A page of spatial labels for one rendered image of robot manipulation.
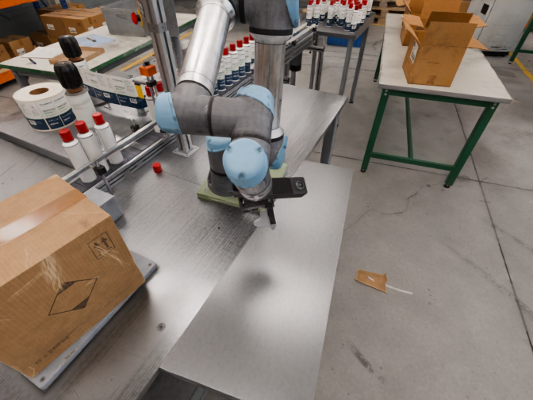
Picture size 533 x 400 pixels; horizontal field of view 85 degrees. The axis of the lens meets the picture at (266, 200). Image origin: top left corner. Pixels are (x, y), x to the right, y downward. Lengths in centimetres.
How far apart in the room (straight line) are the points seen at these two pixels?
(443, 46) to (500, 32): 396
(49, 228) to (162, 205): 47
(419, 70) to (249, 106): 185
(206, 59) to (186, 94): 10
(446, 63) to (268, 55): 164
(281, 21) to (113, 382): 93
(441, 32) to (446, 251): 136
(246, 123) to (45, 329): 60
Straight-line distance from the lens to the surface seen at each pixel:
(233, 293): 86
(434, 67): 233
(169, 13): 120
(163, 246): 99
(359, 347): 174
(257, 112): 55
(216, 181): 105
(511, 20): 623
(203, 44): 69
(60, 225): 74
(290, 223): 101
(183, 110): 57
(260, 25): 84
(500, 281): 232
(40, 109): 166
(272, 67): 87
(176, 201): 113
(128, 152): 136
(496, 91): 250
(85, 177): 124
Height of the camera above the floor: 158
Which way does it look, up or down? 44 degrees down
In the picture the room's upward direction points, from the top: straight up
